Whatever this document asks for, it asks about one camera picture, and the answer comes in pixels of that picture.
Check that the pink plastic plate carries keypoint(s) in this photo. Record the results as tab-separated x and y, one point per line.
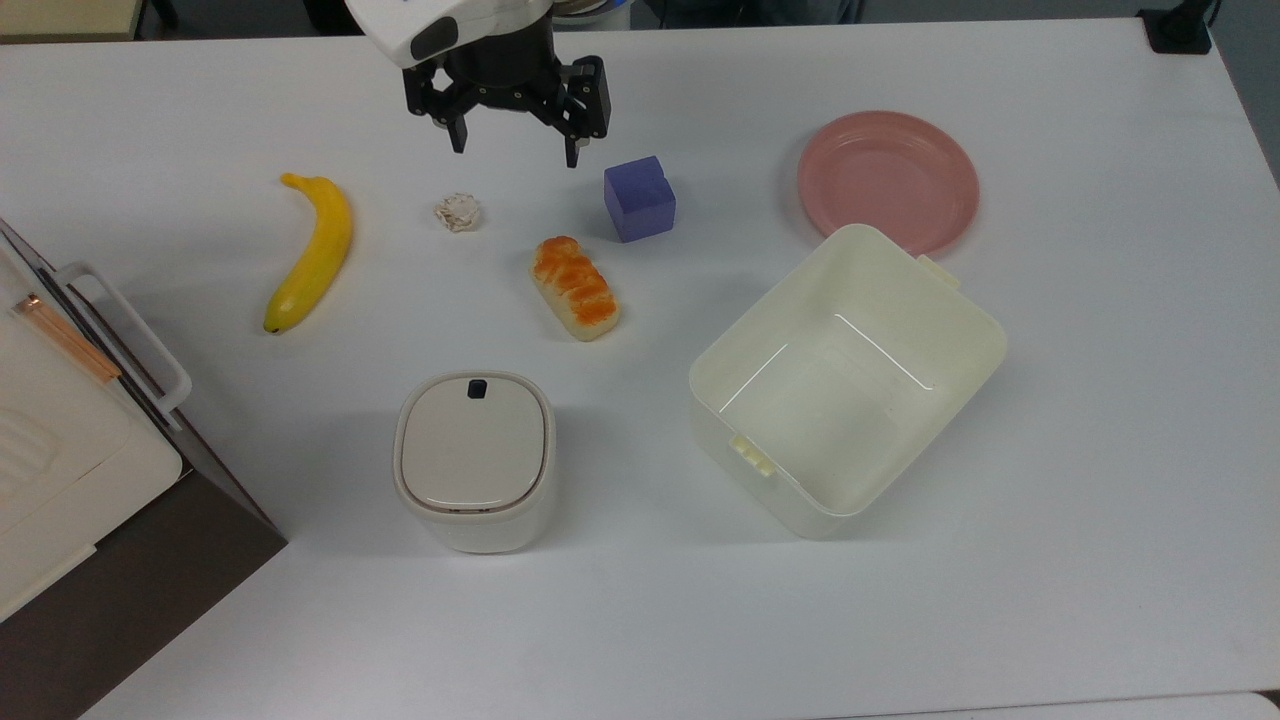
888	181

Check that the dark trash can push button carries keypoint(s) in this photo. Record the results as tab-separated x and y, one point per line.
477	389

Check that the yellow banana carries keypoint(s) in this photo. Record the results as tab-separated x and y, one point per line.
312	251

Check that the crumpled white paper ball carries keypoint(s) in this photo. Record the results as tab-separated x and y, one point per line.
458	211

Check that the white trash can body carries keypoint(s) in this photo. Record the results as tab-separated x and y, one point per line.
476	525

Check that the cream plastic storage bin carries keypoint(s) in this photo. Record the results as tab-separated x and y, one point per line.
850	380

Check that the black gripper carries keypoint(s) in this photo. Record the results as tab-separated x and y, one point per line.
497	78

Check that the orange glazed bread loaf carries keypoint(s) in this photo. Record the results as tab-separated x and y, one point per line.
574	287

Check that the black table clamp mount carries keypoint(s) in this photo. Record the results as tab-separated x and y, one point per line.
1178	25

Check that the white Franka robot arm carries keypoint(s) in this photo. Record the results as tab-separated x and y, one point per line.
410	22

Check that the purple cube block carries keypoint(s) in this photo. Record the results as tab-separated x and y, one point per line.
640	203

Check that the beige trash can lid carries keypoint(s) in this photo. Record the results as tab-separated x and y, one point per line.
476	443

